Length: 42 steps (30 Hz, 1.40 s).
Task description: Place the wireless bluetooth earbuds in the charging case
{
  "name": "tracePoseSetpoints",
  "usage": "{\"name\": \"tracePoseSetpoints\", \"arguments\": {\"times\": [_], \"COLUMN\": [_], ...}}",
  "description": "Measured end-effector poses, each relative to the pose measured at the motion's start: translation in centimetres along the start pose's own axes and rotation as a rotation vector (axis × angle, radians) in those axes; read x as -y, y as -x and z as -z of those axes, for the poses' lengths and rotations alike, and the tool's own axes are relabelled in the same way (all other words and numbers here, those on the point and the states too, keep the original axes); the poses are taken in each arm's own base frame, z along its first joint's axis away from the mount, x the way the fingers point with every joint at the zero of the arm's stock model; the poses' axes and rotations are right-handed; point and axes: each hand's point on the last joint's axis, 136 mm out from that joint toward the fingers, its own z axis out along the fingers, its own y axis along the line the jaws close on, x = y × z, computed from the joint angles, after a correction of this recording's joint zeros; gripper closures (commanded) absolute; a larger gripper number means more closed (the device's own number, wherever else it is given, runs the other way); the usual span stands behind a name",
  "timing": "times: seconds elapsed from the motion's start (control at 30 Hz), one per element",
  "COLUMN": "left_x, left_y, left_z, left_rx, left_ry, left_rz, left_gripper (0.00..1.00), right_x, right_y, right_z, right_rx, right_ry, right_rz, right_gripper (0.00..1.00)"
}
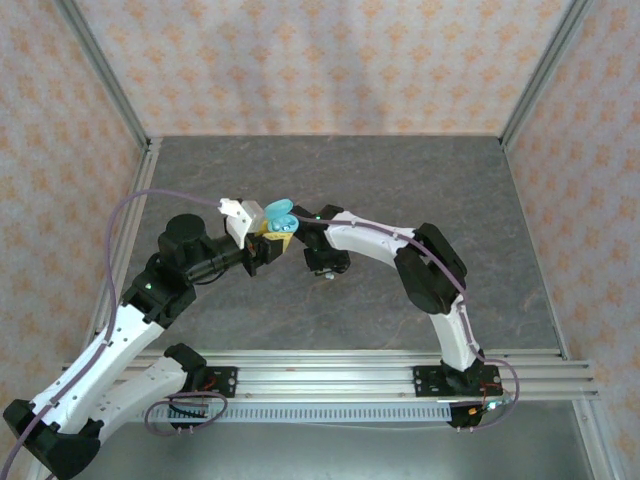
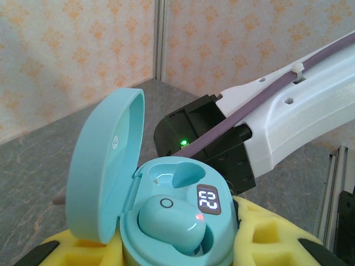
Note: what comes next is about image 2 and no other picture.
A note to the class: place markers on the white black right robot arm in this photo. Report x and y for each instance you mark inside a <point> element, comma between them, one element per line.
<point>305,110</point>

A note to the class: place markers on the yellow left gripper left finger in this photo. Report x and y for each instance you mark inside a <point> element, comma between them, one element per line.
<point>55,249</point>

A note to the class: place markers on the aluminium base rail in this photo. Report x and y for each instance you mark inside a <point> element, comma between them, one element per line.
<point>330,194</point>

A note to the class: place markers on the teal earbud charging case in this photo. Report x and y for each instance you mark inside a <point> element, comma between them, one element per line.
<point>94,166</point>

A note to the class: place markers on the aluminium frame post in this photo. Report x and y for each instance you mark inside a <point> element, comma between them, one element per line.
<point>160,41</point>

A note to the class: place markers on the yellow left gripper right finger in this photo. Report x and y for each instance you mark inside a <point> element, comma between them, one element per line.
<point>263,235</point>

